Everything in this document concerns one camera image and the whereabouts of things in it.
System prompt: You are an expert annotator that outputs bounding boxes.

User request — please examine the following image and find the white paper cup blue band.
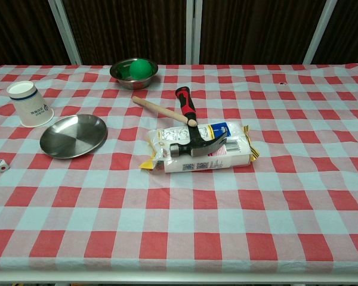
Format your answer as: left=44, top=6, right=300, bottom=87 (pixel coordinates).
left=6, top=80, right=55, bottom=128

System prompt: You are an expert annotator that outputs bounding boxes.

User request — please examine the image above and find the steel plate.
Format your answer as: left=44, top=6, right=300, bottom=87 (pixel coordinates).
left=39, top=114, right=109, bottom=160

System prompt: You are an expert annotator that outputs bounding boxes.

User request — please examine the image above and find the wooden stick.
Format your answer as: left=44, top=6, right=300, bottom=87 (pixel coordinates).
left=131, top=95, right=198, bottom=127

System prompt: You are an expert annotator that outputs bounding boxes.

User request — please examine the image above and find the red black claw hammer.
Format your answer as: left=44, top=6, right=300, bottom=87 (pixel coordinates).
left=169, top=86, right=229, bottom=159

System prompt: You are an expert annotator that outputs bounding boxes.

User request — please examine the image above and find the white plastic package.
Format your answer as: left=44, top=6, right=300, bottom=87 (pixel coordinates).
left=138, top=120, right=259, bottom=174

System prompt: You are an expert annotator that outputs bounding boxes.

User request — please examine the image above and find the red white checkered tablecloth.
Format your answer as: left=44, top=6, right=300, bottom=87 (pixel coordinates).
left=0, top=63, right=358, bottom=273

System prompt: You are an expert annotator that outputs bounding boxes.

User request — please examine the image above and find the stainless steel bowl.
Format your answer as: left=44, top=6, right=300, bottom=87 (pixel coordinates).
left=109, top=57, right=159, bottom=91

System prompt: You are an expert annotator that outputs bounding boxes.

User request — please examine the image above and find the green ball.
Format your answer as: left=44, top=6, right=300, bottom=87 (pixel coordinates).
left=129, top=58, right=154, bottom=80

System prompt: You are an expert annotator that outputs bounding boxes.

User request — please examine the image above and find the white upright frame post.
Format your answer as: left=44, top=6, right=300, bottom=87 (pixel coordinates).
left=186, top=0, right=203, bottom=65

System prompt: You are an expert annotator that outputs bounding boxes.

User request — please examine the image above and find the white table edge rail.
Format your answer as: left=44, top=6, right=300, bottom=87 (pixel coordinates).
left=0, top=270, right=358, bottom=284

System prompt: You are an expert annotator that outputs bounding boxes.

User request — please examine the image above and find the white slanted frame post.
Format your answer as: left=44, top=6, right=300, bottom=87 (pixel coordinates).
left=303, top=0, right=338, bottom=65
left=47, top=0, right=82, bottom=66

